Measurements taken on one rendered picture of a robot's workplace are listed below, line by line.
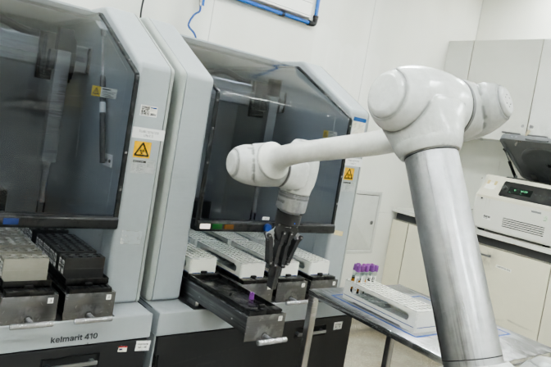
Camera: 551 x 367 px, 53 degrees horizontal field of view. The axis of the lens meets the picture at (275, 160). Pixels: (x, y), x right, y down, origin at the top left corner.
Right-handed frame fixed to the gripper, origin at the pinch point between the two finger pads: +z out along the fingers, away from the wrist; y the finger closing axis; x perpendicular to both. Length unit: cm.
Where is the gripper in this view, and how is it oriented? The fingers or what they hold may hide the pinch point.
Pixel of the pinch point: (273, 276)
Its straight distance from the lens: 167.6
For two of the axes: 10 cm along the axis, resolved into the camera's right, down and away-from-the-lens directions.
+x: 5.2, 2.2, -8.3
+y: -8.2, -1.4, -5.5
